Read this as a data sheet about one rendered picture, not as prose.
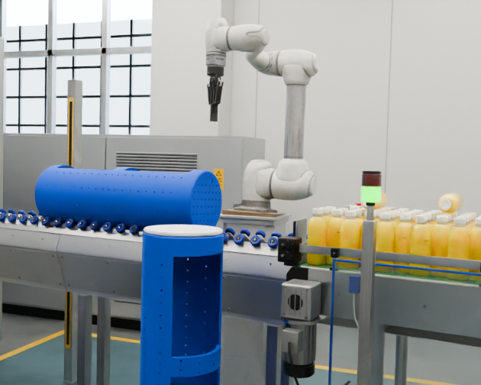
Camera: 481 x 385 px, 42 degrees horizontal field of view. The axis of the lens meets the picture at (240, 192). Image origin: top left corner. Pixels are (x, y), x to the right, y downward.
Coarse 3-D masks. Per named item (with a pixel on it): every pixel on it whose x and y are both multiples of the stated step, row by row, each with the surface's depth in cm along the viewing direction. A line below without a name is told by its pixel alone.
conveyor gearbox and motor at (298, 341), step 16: (288, 288) 214; (304, 288) 212; (320, 288) 219; (288, 304) 214; (304, 304) 212; (320, 304) 219; (288, 320) 213; (304, 320) 213; (320, 320) 217; (288, 336) 211; (304, 336) 214; (288, 352) 211; (304, 352) 214; (288, 368) 215; (304, 368) 214
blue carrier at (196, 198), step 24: (48, 168) 302; (72, 168) 296; (120, 168) 286; (48, 192) 292; (72, 192) 286; (96, 192) 279; (120, 192) 273; (144, 192) 268; (168, 192) 262; (192, 192) 259; (216, 192) 277; (48, 216) 299; (72, 216) 291; (96, 216) 283; (120, 216) 276; (144, 216) 269; (168, 216) 263; (192, 216) 260; (216, 216) 278
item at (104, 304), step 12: (108, 300) 306; (108, 312) 306; (108, 324) 306; (108, 336) 307; (108, 348) 307; (108, 360) 308; (96, 372) 307; (108, 372) 308; (96, 384) 307; (108, 384) 309
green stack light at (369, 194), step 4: (364, 188) 198; (368, 188) 197; (372, 188) 196; (376, 188) 197; (380, 188) 198; (364, 192) 198; (368, 192) 197; (372, 192) 196; (376, 192) 197; (380, 192) 198; (364, 196) 198; (368, 196) 197; (372, 196) 197; (376, 196) 197; (380, 196) 198; (360, 200) 200; (364, 200) 198; (368, 200) 197; (372, 200) 197; (376, 200) 197; (380, 200) 198
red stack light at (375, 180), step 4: (364, 176) 198; (368, 176) 197; (372, 176) 196; (376, 176) 196; (380, 176) 197; (364, 180) 198; (368, 180) 197; (372, 180) 196; (376, 180) 196; (380, 180) 198; (364, 184) 198; (368, 184) 197; (372, 184) 196; (376, 184) 196; (380, 184) 198
